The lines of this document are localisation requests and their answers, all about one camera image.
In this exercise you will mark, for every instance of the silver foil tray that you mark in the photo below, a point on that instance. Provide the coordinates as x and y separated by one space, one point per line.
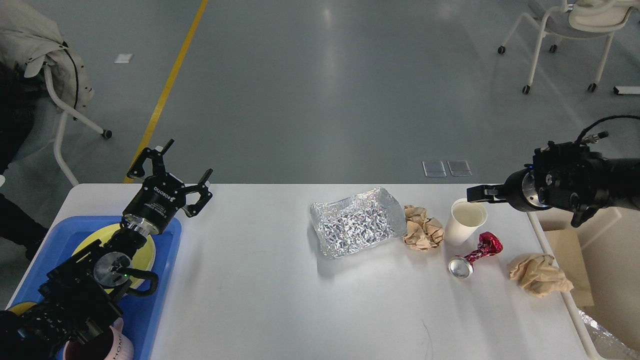
358 222

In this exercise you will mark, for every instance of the white floor bar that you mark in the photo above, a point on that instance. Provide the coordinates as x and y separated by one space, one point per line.
622 90

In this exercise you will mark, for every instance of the blue yellow mug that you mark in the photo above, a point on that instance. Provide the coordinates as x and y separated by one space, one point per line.
21 308

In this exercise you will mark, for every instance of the clear floor plate left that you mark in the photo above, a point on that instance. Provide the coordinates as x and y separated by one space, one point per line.
434 169

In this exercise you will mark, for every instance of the white jacket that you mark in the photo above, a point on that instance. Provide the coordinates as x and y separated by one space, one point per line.
29 40

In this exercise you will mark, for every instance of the brown paper wad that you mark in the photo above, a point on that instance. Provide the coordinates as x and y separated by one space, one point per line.
537 275

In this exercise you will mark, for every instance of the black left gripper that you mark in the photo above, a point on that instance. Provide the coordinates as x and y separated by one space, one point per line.
161 194

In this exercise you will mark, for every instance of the beige plastic bin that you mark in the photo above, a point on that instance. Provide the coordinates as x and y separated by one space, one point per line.
610 247

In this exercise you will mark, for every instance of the white rolling chair right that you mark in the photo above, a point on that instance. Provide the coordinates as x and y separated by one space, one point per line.
573 20

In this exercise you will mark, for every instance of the clear floor plate right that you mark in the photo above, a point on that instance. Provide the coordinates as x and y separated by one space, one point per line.
459 168

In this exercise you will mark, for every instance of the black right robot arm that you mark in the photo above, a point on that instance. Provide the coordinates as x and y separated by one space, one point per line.
570 177

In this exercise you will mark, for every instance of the blue plastic tray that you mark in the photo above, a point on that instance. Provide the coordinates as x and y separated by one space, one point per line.
141 315

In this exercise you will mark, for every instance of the clear floor plate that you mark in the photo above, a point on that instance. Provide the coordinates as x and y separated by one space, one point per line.
459 168
434 169

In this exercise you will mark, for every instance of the brown paper bag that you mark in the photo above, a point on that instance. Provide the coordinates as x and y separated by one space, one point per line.
566 249

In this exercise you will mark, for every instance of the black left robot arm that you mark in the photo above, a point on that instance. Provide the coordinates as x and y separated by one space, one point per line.
81 295

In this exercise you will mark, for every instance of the white paper cup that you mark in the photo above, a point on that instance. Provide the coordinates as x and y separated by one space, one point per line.
464 218

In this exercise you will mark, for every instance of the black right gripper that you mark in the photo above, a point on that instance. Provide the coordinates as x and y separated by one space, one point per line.
518 190

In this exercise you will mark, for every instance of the crushed red can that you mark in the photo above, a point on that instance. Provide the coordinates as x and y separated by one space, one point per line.
462 267

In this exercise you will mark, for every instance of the pink mug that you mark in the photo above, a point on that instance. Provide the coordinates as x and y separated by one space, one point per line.
110 345

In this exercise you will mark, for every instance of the yellow plastic plate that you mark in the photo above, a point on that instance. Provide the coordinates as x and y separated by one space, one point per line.
143 259

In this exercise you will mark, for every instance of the brown paper ball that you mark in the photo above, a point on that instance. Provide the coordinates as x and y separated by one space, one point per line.
423 232

